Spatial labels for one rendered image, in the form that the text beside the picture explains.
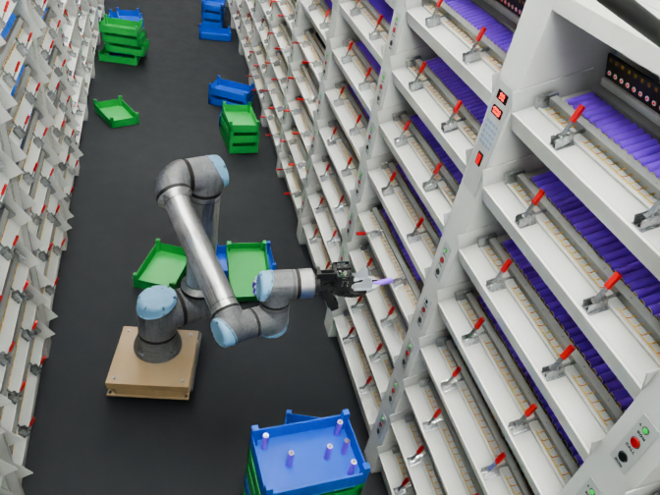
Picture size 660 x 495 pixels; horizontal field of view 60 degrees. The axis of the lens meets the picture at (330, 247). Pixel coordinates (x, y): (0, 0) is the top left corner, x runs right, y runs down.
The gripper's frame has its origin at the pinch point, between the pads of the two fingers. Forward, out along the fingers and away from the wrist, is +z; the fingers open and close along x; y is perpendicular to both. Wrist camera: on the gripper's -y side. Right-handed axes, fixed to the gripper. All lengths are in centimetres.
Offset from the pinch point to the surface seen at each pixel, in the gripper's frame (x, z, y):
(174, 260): 109, -61, -82
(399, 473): -29, 14, -67
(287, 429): -28, -30, -31
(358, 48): 111, 19, 34
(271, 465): -37, -36, -33
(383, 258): 22.9, 12.3, -9.8
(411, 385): -18.9, 12.9, -28.6
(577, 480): -80, 13, 23
